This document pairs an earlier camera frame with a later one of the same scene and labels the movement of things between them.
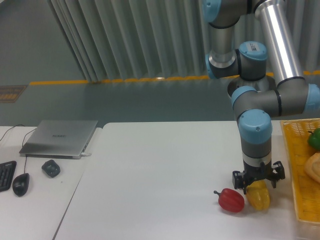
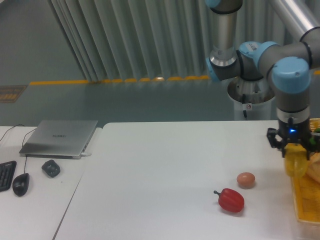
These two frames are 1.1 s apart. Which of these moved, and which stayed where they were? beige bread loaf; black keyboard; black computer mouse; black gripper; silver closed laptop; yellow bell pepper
Moved: black gripper; yellow bell pepper
Stayed: black computer mouse; black keyboard; silver closed laptop; beige bread loaf
